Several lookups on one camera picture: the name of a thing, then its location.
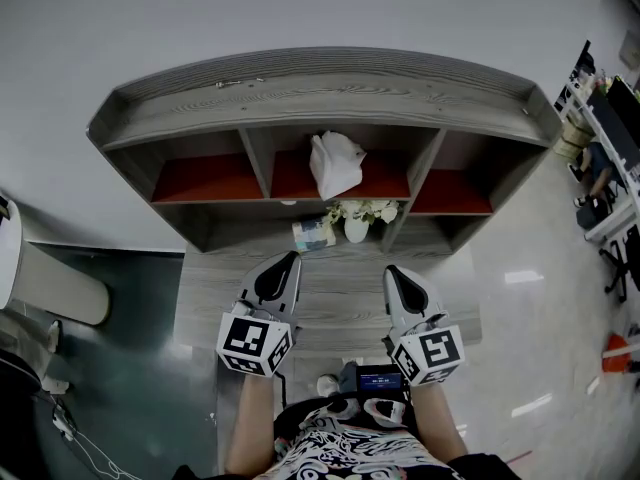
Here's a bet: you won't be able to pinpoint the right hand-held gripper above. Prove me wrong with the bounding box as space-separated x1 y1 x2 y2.
382 264 467 387

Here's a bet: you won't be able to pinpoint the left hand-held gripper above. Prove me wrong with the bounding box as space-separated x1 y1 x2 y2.
215 250 303 380

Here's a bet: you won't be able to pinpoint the white tissues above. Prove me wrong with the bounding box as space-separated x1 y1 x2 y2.
308 129 368 202

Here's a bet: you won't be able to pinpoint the person's left forearm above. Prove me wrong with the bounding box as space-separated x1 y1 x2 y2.
223 375 276 477

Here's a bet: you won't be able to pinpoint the person's right forearm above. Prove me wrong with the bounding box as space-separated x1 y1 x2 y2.
408 382 470 463

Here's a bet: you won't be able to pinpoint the grey wooden shelf desk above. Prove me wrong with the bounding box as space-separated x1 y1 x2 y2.
85 45 565 360

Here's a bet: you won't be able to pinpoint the white office desk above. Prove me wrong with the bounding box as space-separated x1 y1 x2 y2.
551 39 640 250

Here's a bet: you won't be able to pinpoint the large black computer monitor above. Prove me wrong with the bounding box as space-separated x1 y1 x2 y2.
583 74 640 182

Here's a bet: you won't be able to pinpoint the small printed box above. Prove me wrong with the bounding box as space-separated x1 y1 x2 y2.
291 217 338 256

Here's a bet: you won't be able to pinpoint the black device with screen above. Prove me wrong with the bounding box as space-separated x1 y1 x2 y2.
356 362 408 395

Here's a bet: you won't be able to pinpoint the white vase with flowers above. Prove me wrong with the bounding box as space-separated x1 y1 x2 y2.
324 198 402 245

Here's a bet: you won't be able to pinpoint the person's white shoe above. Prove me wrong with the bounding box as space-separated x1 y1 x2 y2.
316 373 342 398

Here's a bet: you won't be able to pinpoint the black patterned shirt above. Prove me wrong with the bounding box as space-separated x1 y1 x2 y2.
172 396 524 480

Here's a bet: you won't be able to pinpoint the dark green floor mat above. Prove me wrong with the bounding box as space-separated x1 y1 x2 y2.
23 249 222 480

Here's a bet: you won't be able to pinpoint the black office chair base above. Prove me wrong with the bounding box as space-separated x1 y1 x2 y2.
598 226 640 305

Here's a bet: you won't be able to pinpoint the beige padded cylinder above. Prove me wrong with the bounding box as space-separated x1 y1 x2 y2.
18 240 112 327

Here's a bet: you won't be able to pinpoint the orange traffic cone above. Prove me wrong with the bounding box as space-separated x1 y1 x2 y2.
601 332 640 375

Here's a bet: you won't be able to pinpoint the stacked cardboard boxes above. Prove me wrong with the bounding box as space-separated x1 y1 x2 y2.
551 121 595 160

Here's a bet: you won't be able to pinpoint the white round panel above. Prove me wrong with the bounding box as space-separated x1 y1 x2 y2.
0 191 25 313

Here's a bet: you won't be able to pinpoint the thin white cable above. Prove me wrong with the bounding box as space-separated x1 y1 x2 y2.
52 402 146 480

